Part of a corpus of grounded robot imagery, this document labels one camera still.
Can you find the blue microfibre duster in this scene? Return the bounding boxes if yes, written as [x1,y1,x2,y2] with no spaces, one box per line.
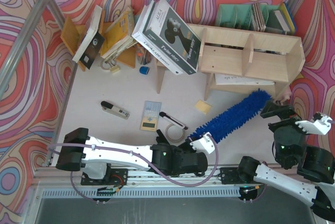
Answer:
[190,89,272,143]

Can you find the roll of beige tape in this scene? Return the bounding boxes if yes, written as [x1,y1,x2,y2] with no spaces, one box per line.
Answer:
[165,124,185,142]

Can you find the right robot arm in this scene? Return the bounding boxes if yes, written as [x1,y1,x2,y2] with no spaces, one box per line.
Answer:
[237,101,334,222]

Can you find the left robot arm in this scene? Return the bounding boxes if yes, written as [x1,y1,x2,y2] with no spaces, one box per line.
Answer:
[56,128,215,180]

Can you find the light wooden bookshelf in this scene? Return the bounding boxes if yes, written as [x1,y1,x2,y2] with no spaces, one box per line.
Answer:
[155,23,306,110]

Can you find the black plastic clip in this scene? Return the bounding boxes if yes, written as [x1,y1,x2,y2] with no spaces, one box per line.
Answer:
[156,129,170,145]

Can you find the blue yellow calculator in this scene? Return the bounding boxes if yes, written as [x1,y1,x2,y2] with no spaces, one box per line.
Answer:
[140,100,162,132]

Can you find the white papers on shelf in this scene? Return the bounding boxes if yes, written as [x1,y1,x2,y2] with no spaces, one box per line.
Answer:
[214,74,275,85]

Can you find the brown notebooks in organiser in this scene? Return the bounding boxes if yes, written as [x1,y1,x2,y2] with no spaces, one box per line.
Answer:
[251,3,266,32]

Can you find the blue grey book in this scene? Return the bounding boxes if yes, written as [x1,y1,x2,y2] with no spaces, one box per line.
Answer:
[273,3,297,36]

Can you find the small blue box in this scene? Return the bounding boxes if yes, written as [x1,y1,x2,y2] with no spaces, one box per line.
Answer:
[139,66,150,75]

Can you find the teal desk organiser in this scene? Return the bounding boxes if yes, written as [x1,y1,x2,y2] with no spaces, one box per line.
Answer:
[215,4,286,35]

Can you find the pencils bundle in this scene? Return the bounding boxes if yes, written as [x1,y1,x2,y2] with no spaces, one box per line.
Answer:
[136,43,152,65]

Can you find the white Chokladfabriken book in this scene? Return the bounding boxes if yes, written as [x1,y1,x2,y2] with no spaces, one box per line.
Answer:
[131,1,183,75]

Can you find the brass padlock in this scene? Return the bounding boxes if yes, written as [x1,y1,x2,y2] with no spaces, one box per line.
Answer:
[100,60,120,74]

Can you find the yellow worn books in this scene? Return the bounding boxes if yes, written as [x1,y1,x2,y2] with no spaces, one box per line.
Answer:
[101,6,135,62]

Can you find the white book black cover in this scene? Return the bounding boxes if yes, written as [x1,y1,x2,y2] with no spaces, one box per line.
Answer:
[72,5,105,69]

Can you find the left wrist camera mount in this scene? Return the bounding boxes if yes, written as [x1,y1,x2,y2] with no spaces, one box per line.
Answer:
[190,132,215,155]

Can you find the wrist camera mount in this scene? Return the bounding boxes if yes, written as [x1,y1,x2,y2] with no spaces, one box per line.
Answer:
[295,112,334,136]
[190,132,215,155]

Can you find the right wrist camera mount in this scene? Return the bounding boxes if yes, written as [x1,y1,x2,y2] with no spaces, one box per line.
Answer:
[295,112,334,136]

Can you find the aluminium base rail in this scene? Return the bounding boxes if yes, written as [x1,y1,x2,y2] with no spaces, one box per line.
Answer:
[33,166,315,187]

